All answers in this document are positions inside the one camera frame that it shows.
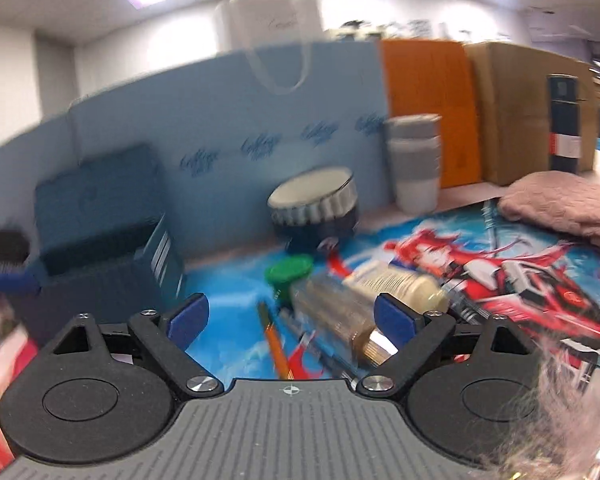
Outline pink knitted cloth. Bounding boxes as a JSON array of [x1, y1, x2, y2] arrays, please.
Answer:
[[496, 170, 600, 256]]

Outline green lidded jar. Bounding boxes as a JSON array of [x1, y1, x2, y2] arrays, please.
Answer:
[[265, 254, 315, 306]]

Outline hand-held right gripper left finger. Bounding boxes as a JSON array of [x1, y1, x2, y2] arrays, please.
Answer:
[[39, 292, 226, 399]]

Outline grey fluffy fur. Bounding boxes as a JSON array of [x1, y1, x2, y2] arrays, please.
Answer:
[[500, 340, 600, 480]]

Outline grey and white cup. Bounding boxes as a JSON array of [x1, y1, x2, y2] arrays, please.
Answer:
[[384, 114, 443, 215]]

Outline printed cartoon desk mat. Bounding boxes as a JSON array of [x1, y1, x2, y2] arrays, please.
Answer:
[[180, 200, 600, 411]]

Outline dark bottle with red label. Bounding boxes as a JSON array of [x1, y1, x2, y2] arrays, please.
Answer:
[[546, 74, 581, 173]]

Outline blue plastic storage box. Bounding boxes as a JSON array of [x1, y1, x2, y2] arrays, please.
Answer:
[[12, 142, 188, 346]]

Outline cream plastic bottle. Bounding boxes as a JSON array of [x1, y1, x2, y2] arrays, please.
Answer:
[[342, 260, 451, 316]]

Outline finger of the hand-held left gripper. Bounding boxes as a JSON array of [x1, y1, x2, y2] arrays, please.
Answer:
[[0, 229, 42, 296]]

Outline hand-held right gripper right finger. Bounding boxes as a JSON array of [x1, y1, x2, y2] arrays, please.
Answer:
[[355, 294, 534, 399]]

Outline brown cardboard box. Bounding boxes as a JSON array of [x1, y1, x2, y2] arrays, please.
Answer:
[[462, 41, 600, 187]]

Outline white paper bag rope handles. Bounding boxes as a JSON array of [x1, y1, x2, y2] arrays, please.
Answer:
[[215, 0, 326, 96]]

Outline clear glass bottle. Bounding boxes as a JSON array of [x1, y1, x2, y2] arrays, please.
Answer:
[[289, 272, 398, 368]]

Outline blue white striped bowl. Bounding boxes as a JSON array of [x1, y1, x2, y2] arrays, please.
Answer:
[[267, 165, 361, 253]]

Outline orange box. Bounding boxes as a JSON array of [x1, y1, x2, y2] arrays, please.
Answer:
[[380, 39, 483, 190]]

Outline light blue foam board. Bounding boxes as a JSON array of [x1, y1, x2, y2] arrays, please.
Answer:
[[70, 40, 396, 261]]

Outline orange pencil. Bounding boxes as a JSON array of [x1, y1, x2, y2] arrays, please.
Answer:
[[256, 301, 293, 381]]

